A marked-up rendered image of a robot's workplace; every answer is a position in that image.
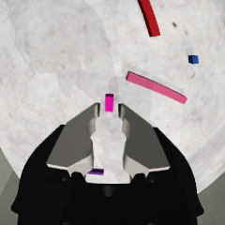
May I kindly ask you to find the small blue block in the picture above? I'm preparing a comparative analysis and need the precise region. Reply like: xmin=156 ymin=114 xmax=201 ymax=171
xmin=188 ymin=55 xmax=199 ymax=64

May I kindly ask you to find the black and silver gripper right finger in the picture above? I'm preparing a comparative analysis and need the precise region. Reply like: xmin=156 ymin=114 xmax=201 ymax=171
xmin=118 ymin=103 xmax=204 ymax=217

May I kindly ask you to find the pink rod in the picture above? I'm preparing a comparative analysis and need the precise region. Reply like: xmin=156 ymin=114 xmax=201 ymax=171
xmin=126 ymin=71 xmax=188 ymax=104

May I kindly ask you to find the magenta rod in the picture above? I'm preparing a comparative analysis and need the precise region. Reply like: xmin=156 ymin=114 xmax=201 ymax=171
xmin=105 ymin=94 xmax=113 ymax=112

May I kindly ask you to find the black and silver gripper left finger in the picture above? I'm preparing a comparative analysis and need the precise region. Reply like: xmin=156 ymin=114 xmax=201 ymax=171
xmin=11 ymin=102 xmax=100 ymax=215

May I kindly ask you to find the red rod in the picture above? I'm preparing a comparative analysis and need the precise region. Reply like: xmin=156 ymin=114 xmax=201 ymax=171
xmin=137 ymin=0 xmax=160 ymax=37

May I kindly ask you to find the purple rod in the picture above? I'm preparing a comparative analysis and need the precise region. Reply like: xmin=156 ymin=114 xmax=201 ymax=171
xmin=88 ymin=168 xmax=104 ymax=175

